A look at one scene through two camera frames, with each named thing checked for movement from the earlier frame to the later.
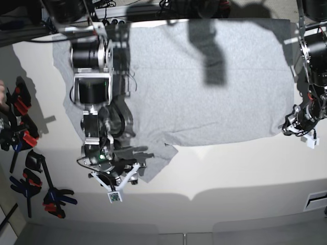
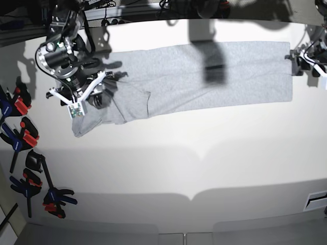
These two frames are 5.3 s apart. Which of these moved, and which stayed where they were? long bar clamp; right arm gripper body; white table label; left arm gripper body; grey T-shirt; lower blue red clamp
Moved: grey T-shirt; right arm gripper body; left arm gripper body
Stayed: long bar clamp; lower blue red clamp; white table label
